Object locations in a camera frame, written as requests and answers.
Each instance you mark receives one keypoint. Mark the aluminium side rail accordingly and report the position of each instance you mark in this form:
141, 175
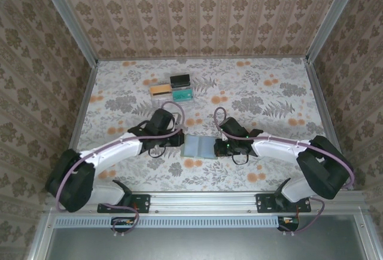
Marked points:
79, 116
322, 98

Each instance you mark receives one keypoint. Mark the aluminium frame post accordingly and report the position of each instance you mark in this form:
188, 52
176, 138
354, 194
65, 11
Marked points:
70, 21
330, 17

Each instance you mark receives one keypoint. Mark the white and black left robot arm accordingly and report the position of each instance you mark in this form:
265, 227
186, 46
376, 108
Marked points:
113, 152

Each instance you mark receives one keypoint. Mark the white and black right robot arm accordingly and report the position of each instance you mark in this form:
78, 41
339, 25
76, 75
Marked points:
278, 149

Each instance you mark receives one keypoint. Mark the clear acrylic card stand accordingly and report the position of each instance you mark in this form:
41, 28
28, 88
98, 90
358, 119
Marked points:
158, 98

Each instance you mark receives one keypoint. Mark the long aluminium base rail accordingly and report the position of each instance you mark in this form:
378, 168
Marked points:
203, 201

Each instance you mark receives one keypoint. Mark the grey metal sheet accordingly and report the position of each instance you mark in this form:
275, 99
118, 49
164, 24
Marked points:
209, 245

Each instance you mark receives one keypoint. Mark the black card box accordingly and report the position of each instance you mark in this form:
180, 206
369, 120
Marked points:
179, 80

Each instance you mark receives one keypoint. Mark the aluminium frame bar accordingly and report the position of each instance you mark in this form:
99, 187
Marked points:
360, 236
39, 242

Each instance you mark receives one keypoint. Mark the thin aluminium table-edge rail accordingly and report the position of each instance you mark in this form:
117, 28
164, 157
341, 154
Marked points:
203, 59

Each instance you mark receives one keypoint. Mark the small black connector box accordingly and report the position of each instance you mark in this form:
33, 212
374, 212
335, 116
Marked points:
119, 221
287, 222

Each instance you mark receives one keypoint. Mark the green card holder clear sleeves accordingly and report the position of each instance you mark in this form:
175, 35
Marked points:
199, 147

